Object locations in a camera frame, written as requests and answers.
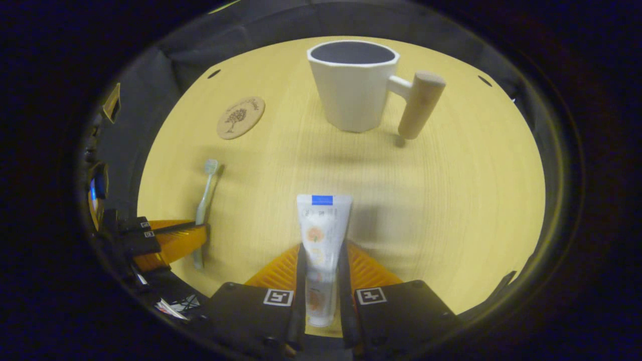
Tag white cup with wooden handle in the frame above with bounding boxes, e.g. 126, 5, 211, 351
307, 40, 447, 140

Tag white toothpaste tube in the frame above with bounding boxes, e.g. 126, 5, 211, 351
296, 195, 353, 327

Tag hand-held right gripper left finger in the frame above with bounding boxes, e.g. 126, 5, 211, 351
208, 242, 307, 351

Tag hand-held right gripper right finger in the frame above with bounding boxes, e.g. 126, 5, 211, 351
337, 240, 459, 359

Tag wooden desktop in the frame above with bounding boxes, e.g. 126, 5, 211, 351
136, 36, 546, 337

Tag pale green toothbrush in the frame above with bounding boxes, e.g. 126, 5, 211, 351
193, 159, 219, 270

